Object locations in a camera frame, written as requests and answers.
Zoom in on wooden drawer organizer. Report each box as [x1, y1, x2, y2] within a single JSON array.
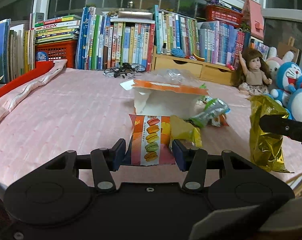
[[151, 46, 240, 87]]

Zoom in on clear plastic bag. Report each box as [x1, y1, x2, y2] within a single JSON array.
[[143, 69, 201, 87]]

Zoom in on book row on organizer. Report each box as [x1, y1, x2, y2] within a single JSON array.
[[154, 5, 269, 68]]

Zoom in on yellow snack wrapper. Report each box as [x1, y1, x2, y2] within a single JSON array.
[[170, 115, 203, 148]]

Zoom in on black eyeglasses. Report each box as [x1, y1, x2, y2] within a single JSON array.
[[103, 62, 146, 79]]

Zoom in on white orange macaron box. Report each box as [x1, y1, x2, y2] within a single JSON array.
[[120, 80, 208, 166]]

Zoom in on large Doraemon plush front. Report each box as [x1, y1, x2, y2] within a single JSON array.
[[287, 88, 302, 122]]

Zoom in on stacked books on crate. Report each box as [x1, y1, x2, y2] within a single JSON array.
[[34, 15, 81, 45]]

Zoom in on gold foil snack bag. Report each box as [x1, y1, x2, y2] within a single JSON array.
[[248, 94, 290, 173]]

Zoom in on red pink folded cloth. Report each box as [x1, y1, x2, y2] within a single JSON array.
[[0, 60, 67, 122]]

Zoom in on red crate left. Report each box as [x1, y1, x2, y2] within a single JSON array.
[[35, 40, 78, 68]]

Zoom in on book row on table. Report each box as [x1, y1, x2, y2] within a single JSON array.
[[74, 7, 155, 72]]

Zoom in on blue Doraemon plush sitting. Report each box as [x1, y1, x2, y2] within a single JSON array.
[[270, 62, 302, 107]]

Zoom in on large blue book left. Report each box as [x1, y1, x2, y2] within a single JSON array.
[[0, 19, 11, 84]]

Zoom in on brown haired doll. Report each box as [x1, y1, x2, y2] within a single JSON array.
[[237, 48, 272, 96]]

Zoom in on pink box on books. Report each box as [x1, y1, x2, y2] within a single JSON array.
[[242, 0, 264, 40]]

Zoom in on red plastic basket top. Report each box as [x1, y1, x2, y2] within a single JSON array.
[[205, 5, 243, 28]]

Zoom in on green clear plastic wrapper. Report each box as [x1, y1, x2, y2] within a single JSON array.
[[187, 96, 230, 128]]

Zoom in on white rabbit plush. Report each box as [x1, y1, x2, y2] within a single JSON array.
[[265, 47, 294, 81]]

